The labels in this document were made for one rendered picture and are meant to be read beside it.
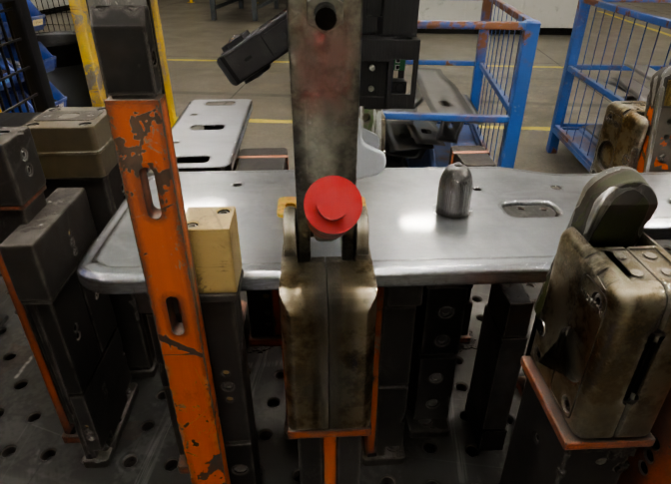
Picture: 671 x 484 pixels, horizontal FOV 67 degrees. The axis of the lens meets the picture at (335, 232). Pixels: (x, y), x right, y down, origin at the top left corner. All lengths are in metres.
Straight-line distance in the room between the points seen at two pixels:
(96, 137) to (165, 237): 0.29
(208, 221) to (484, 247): 0.23
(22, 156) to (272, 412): 0.41
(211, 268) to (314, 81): 0.15
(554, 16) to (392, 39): 8.27
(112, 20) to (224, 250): 0.15
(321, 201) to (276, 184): 0.37
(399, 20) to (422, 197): 0.19
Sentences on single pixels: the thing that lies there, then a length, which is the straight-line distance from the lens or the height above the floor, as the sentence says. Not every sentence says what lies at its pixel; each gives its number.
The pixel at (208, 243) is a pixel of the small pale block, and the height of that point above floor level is 1.05.
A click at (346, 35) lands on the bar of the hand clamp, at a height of 1.19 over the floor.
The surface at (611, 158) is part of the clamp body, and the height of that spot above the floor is 0.98.
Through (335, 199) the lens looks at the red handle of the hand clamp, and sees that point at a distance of 0.18.
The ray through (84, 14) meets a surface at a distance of 3.00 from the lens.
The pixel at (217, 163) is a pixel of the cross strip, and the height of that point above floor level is 1.00.
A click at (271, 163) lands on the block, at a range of 0.66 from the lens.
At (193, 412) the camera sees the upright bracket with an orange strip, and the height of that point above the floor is 0.92.
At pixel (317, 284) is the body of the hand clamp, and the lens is 0.30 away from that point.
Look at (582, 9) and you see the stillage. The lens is 3.50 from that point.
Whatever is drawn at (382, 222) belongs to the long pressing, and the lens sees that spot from 0.47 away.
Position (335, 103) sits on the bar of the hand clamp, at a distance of 0.28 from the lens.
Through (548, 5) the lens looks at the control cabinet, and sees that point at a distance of 8.61.
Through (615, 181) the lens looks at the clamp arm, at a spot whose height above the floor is 1.11.
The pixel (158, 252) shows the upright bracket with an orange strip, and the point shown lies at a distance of 0.33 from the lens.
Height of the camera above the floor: 1.23
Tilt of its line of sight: 30 degrees down
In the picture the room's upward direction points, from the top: straight up
